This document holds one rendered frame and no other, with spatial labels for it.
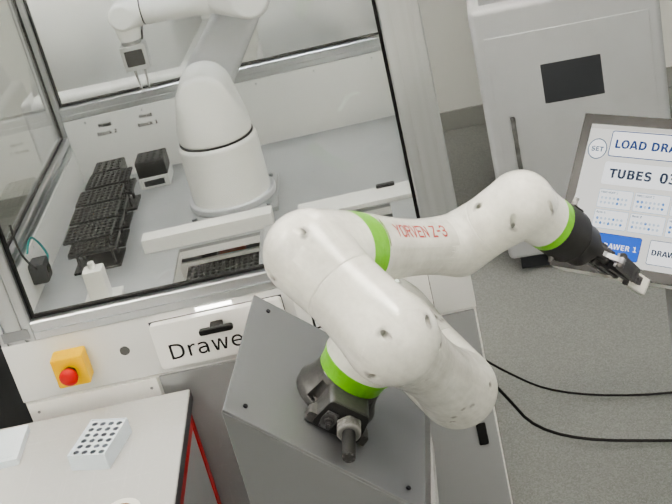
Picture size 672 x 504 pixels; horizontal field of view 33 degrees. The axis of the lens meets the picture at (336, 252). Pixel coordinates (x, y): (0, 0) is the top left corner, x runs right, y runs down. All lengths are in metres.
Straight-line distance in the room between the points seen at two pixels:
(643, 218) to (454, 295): 0.49
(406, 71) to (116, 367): 0.90
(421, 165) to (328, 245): 0.90
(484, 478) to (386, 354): 1.36
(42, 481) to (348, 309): 1.14
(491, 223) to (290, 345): 0.46
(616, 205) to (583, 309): 1.79
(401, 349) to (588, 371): 2.29
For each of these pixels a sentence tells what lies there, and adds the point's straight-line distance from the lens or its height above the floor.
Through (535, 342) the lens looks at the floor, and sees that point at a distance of 3.87.
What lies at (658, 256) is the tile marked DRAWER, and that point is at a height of 1.00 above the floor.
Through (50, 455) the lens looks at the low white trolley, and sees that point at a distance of 2.51.
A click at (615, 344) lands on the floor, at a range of 3.80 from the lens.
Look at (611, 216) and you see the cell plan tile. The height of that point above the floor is 1.05.
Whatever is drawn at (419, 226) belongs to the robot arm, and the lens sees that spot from 1.73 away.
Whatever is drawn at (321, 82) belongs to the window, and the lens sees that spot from 2.30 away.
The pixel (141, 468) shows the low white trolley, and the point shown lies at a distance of 2.36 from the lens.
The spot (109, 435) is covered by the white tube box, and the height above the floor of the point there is 0.79.
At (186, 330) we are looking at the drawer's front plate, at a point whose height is 0.90.
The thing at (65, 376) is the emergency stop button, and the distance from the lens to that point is 2.51.
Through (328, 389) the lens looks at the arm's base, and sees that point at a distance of 1.92.
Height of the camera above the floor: 2.04
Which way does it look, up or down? 25 degrees down
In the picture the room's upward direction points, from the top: 14 degrees counter-clockwise
